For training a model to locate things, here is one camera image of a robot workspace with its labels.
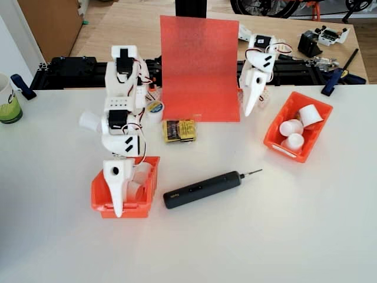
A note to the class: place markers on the white fixed gripper finger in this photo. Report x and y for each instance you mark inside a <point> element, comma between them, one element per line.
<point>118,197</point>
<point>251,101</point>

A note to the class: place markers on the white coffee pod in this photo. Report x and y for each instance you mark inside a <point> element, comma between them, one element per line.
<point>144,174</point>
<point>310,115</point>
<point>88,121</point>
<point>290,127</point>
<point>135,191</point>
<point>294,141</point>

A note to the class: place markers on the orange plastic bin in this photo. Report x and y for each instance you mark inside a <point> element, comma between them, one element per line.
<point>98,191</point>

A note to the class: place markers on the blue lid coffee pod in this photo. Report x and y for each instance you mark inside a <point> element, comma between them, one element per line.
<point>154,110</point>

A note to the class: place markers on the yellow and black packet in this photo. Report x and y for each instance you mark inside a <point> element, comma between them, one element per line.
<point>179,131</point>

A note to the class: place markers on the orange bin with white label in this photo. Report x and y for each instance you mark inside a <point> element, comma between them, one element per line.
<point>312,144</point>

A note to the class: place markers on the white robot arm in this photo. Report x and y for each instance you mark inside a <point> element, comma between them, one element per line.
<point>260,60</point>
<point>117,79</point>

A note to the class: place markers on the red foam sheet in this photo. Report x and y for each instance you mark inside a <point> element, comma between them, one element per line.
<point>200,59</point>

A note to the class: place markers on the black printed part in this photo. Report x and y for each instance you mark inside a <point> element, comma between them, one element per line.
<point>307,45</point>

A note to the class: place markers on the silver metal clamp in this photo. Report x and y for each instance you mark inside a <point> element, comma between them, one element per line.
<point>324,63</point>

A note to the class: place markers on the black bicycle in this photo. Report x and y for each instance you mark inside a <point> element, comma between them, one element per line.
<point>265,7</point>

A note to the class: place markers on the dark grey electric screwdriver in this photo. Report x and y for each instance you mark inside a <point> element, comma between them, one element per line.
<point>194,190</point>

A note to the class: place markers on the blue clamp with black bar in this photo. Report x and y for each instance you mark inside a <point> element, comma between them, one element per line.
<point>331,82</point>

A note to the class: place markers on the white device with circuit board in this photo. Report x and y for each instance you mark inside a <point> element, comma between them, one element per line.
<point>330,36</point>

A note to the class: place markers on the orange stand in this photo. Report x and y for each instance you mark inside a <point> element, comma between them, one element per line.
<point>316,9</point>

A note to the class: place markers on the white and green mug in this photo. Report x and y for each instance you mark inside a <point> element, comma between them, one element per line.
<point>9,97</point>

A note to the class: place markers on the small green object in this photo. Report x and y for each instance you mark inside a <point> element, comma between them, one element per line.
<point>85,23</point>

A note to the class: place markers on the black aluminium rail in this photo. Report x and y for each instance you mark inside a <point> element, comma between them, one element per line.
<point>306,75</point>

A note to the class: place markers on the black upright post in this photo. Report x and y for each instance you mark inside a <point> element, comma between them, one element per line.
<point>191,7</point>

